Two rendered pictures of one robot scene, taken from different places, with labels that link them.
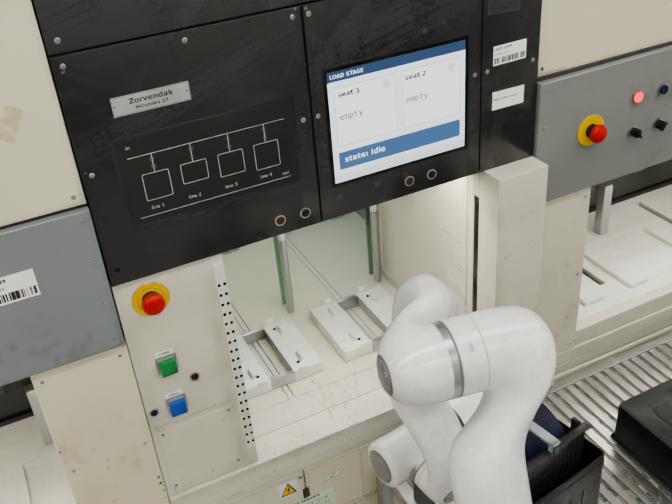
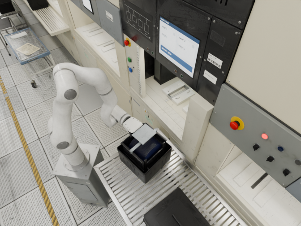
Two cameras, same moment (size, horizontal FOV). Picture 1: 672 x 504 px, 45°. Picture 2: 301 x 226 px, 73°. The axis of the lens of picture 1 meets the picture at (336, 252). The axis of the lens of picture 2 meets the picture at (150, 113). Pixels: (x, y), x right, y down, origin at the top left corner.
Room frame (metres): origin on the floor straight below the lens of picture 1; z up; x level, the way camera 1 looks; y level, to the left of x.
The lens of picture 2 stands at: (1.05, -1.00, 2.17)
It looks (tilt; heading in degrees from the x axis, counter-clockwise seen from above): 51 degrees down; 78
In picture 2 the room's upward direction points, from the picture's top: 1 degrees counter-clockwise
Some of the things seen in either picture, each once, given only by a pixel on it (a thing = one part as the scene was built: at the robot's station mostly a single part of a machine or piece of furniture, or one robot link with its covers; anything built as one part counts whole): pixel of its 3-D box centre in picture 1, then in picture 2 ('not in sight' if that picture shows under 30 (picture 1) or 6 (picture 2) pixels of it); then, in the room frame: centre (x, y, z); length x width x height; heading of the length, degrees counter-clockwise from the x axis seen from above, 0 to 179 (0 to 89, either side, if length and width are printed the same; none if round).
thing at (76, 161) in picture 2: not in sight; (73, 153); (0.64, -0.19, 0.85); 0.19 x 0.19 x 0.18
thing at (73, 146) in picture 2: not in sight; (62, 133); (0.63, -0.16, 1.07); 0.19 x 0.12 x 0.24; 104
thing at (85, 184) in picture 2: not in sight; (89, 178); (0.64, -0.19, 0.38); 0.28 x 0.28 x 0.76; 69
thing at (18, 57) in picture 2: not in sight; (33, 55); (-0.21, 2.12, 0.24); 0.97 x 0.52 x 0.48; 116
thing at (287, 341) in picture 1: (266, 355); (178, 92); (1.55, 0.19, 0.89); 0.22 x 0.21 x 0.04; 24
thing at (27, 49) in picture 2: not in sight; (27, 48); (-0.16, 1.95, 0.47); 0.31 x 0.23 x 0.02; 135
